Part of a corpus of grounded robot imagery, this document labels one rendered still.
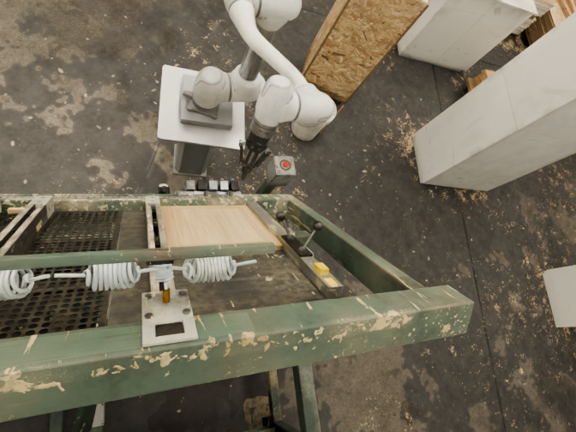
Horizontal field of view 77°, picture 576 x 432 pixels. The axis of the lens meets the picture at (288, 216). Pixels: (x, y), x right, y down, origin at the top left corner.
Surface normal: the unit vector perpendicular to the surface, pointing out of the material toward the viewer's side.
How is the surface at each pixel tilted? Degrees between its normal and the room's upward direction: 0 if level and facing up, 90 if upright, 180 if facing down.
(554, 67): 90
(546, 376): 0
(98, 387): 35
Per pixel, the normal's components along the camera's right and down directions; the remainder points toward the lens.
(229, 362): 0.36, 0.31
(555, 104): -0.94, -0.07
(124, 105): 0.35, -0.30
